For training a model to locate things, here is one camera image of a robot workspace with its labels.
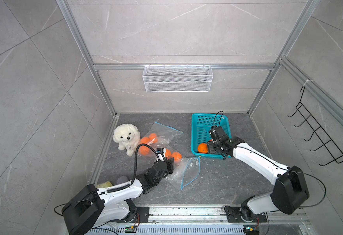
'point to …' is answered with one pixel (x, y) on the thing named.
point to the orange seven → (144, 150)
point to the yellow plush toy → (106, 184)
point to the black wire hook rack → (337, 155)
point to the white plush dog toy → (128, 137)
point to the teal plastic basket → (201, 125)
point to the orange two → (176, 155)
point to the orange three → (168, 153)
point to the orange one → (202, 148)
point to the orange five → (144, 140)
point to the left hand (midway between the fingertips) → (172, 157)
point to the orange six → (152, 136)
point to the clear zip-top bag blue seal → (185, 171)
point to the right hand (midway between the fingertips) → (214, 145)
